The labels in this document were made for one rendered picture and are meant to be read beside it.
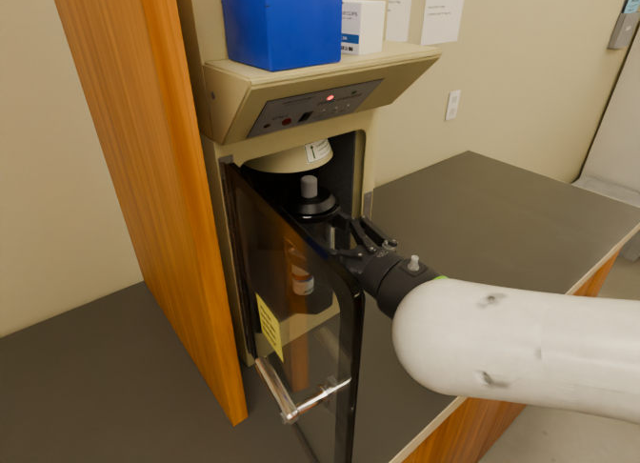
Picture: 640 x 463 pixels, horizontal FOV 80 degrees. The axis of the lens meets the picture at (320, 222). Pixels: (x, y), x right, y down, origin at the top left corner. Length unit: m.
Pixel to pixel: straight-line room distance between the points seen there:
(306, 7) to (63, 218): 0.73
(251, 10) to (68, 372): 0.76
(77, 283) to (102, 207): 0.20
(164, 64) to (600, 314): 0.41
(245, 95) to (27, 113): 0.57
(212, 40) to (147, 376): 0.63
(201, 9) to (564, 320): 0.47
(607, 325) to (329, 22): 0.38
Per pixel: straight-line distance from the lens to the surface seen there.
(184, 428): 0.79
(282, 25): 0.44
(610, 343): 0.34
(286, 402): 0.46
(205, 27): 0.52
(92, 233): 1.04
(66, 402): 0.90
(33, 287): 1.08
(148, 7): 0.40
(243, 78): 0.43
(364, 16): 0.55
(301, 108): 0.52
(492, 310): 0.35
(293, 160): 0.66
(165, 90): 0.41
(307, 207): 0.64
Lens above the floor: 1.59
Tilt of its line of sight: 32 degrees down
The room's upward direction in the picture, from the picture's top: straight up
